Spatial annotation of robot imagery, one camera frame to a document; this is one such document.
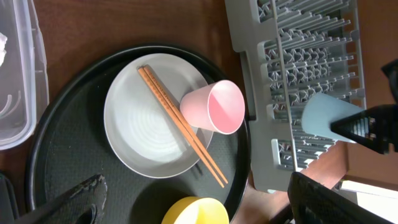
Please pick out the grey dishwasher rack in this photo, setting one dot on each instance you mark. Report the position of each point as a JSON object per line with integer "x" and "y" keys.
{"x": 291, "y": 50}

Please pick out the yellow bowl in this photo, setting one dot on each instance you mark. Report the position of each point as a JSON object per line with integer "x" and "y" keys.
{"x": 196, "y": 210}

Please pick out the clear plastic bin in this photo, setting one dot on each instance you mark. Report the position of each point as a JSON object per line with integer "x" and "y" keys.
{"x": 24, "y": 80}

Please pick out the black rectangular tray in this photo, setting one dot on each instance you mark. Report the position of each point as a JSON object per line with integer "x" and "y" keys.
{"x": 9, "y": 208}

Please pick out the grey round plate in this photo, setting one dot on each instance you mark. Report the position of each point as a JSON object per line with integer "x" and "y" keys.
{"x": 139, "y": 131}

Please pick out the upper wooden chopstick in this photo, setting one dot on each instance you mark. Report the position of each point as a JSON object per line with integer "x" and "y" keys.
{"x": 182, "y": 124}

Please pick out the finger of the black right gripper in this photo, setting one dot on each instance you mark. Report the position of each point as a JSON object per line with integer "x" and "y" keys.
{"x": 375, "y": 128}
{"x": 390, "y": 71}

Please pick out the white tissue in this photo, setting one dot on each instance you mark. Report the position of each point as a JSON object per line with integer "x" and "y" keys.
{"x": 3, "y": 41}

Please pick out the blue plastic cup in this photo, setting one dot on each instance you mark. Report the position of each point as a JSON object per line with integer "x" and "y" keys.
{"x": 321, "y": 110}

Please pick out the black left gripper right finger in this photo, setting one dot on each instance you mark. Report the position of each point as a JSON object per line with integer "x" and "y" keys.
{"x": 312, "y": 202}

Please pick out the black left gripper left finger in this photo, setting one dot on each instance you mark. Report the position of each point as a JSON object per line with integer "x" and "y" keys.
{"x": 84, "y": 203}

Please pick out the pink plastic cup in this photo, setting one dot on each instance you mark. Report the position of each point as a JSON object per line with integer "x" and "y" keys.
{"x": 219, "y": 107}

